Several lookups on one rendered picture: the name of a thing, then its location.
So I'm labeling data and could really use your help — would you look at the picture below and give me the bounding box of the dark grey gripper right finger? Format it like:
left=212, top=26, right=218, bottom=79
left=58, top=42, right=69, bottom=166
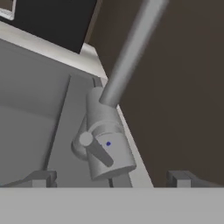
left=165, top=170, right=223, bottom=189

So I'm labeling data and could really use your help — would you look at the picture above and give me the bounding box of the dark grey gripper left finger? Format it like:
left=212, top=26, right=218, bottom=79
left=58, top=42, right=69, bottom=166
left=3, top=170, right=58, bottom=189

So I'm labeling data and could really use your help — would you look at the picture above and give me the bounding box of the grey sink basin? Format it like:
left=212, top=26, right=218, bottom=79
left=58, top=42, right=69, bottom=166
left=0, top=38, right=134, bottom=189

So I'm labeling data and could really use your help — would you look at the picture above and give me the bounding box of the grey sink faucet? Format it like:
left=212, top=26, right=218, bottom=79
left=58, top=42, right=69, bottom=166
left=71, top=0, right=170, bottom=182

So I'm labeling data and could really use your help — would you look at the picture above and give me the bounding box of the black hob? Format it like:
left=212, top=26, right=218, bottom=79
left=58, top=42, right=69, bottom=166
left=0, top=0, right=99, bottom=55

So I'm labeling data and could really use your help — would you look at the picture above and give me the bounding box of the grey faucet handle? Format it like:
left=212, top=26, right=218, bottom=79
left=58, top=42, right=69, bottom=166
left=79, top=131, right=115, bottom=168

